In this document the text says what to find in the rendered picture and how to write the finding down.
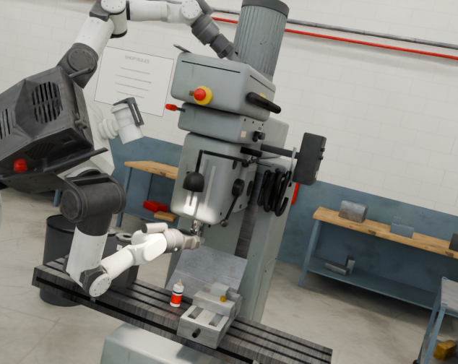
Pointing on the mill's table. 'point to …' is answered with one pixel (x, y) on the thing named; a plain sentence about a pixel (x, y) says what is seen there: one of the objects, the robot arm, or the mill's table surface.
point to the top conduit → (263, 102)
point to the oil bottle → (177, 294)
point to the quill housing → (210, 211)
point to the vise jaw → (213, 303)
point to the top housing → (222, 84)
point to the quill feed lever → (234, 198)
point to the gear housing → (219, 123)
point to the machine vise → (208, 321)
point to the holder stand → (117, 240)
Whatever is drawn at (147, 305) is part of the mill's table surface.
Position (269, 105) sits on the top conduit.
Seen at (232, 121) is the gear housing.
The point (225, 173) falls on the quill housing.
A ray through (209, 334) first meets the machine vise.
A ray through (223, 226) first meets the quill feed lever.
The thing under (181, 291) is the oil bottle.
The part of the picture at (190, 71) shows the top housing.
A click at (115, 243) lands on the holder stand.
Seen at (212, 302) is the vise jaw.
